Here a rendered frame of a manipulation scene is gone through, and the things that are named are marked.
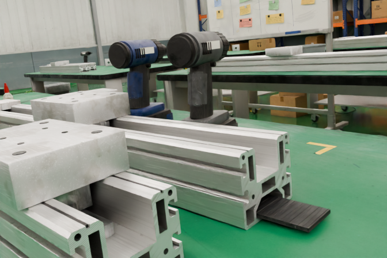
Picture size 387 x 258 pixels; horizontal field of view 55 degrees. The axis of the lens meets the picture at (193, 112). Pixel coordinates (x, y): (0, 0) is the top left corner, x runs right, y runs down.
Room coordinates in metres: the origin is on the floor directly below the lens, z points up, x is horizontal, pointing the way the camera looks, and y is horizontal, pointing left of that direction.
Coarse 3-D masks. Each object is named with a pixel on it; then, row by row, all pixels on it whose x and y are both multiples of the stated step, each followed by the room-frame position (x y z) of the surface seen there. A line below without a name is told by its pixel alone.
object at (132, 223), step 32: (96, 192) 0.34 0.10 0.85; (128, 192) 0.30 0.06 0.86; (160, 192) 0.29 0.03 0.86; (0, 224) 0.33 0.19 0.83; (32, 224) 0.27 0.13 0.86; (64, 224) 0.25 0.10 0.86; (96, 224) 0.25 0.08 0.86; (128, 224) 0.31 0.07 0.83; (160, 224) 0.30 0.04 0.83; (0, 256) 0.34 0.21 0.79; (32, 256) 0.28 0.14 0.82; (64, 256) 0.24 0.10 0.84; (96, 256) 0.25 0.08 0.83; (128, 256) 0.26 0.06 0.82; (160, 256) 0.28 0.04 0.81
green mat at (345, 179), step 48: (48, 96) 1.92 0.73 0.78; (288, 144) 0.66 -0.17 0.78; (336, 144) 0.63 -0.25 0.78; (384, 144) 0.61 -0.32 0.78; (336, 192) 0.44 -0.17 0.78; (384, 192) 0.42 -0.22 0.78; (192, 240) 0.36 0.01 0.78; (240, 240) 0.35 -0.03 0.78; (288, 240) 0.34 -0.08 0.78; (336, 240) 0.33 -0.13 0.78; (384, 240) 0.32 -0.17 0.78
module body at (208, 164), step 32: (0, 128) 0.85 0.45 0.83; (128, 128) 0.62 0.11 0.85; (160, 128) 0.56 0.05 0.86; (192, 128) 0.51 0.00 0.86; (224, 128) 0.48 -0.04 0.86; (128, 160) 0.50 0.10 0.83; (160, 160) 0.45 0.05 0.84; (192, 160) 0.43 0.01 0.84; (224, 160) 0.38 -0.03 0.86; (256, 160) 0.44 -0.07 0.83; (288, 160) 0.43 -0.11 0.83; (192, 192) 0.42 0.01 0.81; (224, 192) 0.40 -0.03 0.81; (256, 192) 0.38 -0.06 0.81; (288, 192) 0.44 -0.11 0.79
